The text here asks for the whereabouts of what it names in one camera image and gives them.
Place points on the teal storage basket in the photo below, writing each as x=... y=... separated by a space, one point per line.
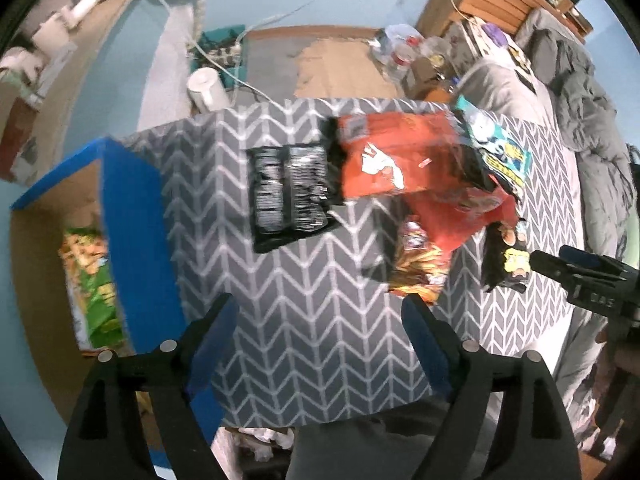
x=225 y=51

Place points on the black yellow noodle snack bag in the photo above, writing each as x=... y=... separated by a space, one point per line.
x=506 y=258

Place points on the teal cartoon snack bag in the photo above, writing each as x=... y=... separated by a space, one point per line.
x=504 y=157

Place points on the red yellow chips bag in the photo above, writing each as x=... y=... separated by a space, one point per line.
x=420 y=267

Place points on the clear plastic bag pile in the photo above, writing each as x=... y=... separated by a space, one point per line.
x=396 y=47

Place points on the white cup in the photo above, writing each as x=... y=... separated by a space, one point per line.
x=206 y=90

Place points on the orange snack bag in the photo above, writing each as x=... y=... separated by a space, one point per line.
x=395 y=153

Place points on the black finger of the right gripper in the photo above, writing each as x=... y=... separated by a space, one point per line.
x=596 y=263
x=558 y=268

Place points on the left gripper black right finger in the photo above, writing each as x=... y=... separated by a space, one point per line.
x=505 y=418

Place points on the red snack bag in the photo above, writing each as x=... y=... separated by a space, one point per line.
x=450 y=219

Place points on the grey chevron fabric ottoman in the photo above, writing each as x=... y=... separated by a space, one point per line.
x=318 y=336

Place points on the grey blanket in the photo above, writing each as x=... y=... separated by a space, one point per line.
x=580 y=191

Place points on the blue cardboard box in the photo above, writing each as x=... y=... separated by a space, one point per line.
x=107 y=188

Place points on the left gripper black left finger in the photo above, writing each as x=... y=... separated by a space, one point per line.
x=105 y=438

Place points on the green snack bag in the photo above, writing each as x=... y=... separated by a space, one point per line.
x=91 y=290

